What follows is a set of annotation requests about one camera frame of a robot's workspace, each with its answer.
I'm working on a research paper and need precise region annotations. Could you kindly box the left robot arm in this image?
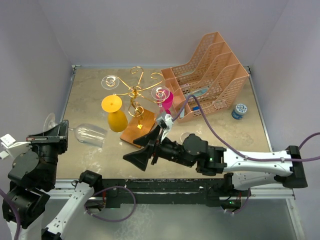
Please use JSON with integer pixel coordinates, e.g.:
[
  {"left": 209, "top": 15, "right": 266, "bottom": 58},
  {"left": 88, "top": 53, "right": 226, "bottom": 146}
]
[{"left": 0, "top": 120, "right": 103, "bottom": 240}]

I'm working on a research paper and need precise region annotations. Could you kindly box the gold wire wine glass rack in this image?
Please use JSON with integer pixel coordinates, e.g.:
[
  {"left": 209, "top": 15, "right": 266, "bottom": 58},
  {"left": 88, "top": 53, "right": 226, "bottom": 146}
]
[{"left": 104, "top": 66, "right": 166, "bottom": 150}]

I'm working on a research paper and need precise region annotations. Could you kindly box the orange plastic file organizer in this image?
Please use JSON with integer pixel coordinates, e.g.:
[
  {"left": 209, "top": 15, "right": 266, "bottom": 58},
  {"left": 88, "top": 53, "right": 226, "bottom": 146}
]
[{"left": 161, "top": 32, "right": 249, "bottom": 123}]

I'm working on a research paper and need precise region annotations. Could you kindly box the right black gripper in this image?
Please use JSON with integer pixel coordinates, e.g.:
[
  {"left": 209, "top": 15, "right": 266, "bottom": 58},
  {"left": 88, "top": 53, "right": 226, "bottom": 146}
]
[{"left": 123, "top": 124, "right": 195, "bottom": 171}]

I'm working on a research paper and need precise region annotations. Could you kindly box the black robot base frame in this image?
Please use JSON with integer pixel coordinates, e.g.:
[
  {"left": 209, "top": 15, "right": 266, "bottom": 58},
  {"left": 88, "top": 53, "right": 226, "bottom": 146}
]
[{"left": 82, "top": 171, "right": 253, "bottom": 210}]

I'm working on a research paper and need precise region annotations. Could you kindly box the clear wine glass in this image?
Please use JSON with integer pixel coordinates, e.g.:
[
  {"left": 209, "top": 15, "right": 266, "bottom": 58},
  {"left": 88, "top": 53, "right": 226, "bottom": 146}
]
[
  {"left": 43, "top": 112, "right": 108, "bottom": 148},
  {"left": 180, "top": 132, "right": 191, "bottom": 143},
  {"left": 101, "top": 75, "right": 120, "bottom": 90}
]

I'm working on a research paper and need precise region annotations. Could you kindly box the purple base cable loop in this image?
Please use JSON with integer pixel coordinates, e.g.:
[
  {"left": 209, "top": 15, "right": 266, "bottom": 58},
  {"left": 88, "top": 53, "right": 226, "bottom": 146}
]
[{"left": 83, "top": 186, "right": 137, "bottom": 222}]

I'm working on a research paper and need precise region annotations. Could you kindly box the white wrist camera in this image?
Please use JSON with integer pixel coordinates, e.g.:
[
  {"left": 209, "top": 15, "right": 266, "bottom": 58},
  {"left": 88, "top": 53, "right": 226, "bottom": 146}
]
[
  {"left": 155, "top": 111, "right": 174, "bottom": 142},
  {"left": 0, "top": 134, "right": 31, "bottom": 160}
]

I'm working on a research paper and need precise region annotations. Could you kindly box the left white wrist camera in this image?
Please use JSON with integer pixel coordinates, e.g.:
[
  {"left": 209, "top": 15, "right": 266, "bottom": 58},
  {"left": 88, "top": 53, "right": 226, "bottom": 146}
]
[{"left": 0, "top": 134, "right": 31, "bottom": 160}]

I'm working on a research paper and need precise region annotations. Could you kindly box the yellow plastic wine glass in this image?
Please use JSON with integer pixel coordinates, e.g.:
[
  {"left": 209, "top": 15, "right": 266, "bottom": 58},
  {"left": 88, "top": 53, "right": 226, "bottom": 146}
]
[{"left": 101, "top": 95, "right": 128, "bottom": 133}]

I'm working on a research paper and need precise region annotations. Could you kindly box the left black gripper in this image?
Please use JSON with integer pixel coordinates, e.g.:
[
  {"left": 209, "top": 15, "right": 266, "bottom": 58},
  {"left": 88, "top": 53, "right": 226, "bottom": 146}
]
[{"left": 26, "top": 119, "right": 69, "bottom": 186}]

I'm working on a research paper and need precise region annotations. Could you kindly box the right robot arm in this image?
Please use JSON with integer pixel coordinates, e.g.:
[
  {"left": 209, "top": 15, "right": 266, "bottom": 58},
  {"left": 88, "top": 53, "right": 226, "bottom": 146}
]
[{"left": 123, "top": 126, "right": 308, "bottom": 196}]

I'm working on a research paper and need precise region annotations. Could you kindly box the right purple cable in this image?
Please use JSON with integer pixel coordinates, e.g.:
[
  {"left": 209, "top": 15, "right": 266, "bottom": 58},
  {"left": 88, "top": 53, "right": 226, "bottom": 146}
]
[{"left": 172, "top": 94, "right": 320, "bottom": 162}]

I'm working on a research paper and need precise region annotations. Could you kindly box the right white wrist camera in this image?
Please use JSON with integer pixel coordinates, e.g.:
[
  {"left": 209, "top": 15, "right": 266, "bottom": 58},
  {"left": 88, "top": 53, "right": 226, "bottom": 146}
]
[{"left": 155, "top": 111, "right": 174, "bottom": 142}]

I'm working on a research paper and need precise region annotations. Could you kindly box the blue white round tin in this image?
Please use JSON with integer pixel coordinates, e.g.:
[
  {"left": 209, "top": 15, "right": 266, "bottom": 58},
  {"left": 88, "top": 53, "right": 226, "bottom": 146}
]
[{"left": 231, "top": 103, "right": 248, "bottom": 120}]

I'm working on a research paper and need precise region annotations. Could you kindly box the pink plastic wine glass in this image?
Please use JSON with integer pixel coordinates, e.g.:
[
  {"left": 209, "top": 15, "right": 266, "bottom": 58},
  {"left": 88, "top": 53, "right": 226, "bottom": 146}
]
[{"left": 159, "top": 92, "right": 174, "bottom": 114}]

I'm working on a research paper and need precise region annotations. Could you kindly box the clear champagne flute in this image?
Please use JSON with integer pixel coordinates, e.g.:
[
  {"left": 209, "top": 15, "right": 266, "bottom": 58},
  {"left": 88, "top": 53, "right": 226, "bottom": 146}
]
[{"left": 151, "top": 85, "right": 170, "bottom": 114}]

